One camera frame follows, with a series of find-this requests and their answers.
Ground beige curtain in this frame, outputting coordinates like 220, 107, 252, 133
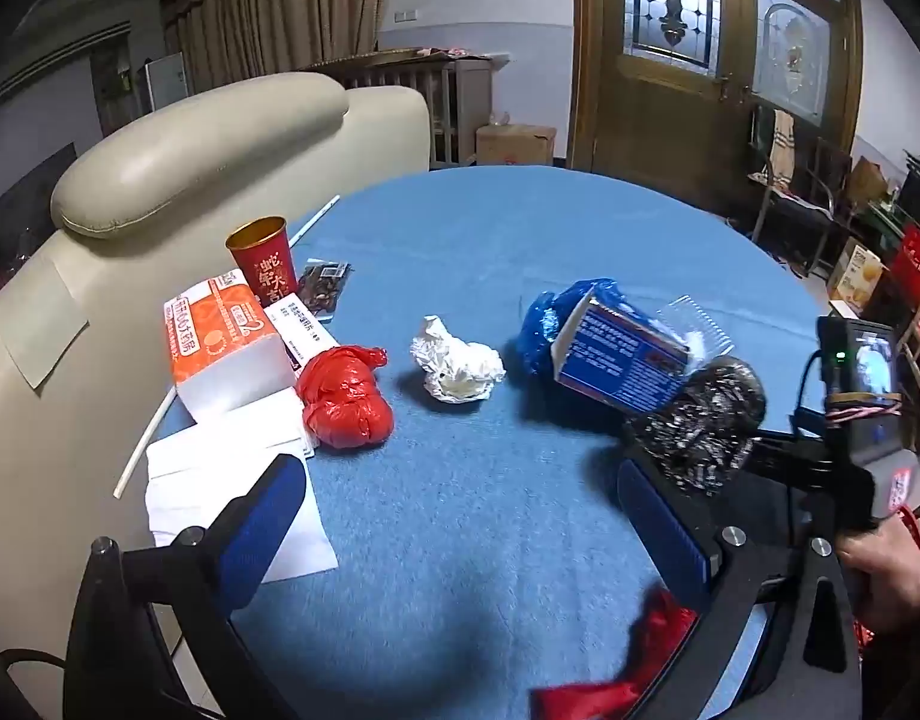
160, 0, 390, 91

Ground orange tissue pack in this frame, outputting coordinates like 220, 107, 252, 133
164, 274, 300, 421

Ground white appliance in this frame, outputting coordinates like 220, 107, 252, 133
145, 52, 187, 110

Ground red paper cup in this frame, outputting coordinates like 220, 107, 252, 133
225, 216, 300, 308

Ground white paper sheets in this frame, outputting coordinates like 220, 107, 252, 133
145, 390, 339, 586

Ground blue tablecloth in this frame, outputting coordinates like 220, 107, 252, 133
152, 165, 840, 720

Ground brown cardboard box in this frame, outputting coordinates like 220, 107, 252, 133
475, 124, 557, 166

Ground orange fruit box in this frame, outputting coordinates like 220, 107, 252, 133
831, 240, 885, 316

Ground beige leather sofa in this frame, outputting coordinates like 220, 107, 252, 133
0, 71, 431, 720

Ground steel scourer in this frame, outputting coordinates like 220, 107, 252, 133
551, 291, 768, 497

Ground red plastic wrap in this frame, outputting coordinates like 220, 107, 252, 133
531, 591, 701, 720

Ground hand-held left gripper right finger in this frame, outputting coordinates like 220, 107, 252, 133
616, 457, 862, 720

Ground blue plastic bag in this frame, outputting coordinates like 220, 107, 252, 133
515, 279, 626, 383

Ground red plastic bag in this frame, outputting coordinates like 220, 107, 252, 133
295, 345, 396, 451

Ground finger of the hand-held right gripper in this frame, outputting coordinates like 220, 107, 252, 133
730, 427, 798, 487

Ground dark metal chair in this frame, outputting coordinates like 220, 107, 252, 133
748, 109, 855, 275

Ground red gift box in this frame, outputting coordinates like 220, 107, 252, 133
887, 225, 920, 308

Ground person's right hand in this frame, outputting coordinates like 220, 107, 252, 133
835, 517, 920, 635

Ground dark snack packet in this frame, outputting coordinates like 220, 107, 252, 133
296, 259, 354, 316

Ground white printed packet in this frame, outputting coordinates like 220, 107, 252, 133
265, 300, 337, 372

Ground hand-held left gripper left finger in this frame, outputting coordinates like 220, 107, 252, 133
62, 452, 309, 720

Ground wooden radiator cabinet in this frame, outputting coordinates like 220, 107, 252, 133
310, 49, 495, 166

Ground long white plastic rod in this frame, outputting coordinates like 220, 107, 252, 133
113, 195, 341, 500

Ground wooden glass door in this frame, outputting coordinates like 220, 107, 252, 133
572, 0, 866, 196

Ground dark wall screen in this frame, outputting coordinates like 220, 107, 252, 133
0, 142, 79, 263

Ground black cable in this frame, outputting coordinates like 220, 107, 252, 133
0, 647, 67, 670

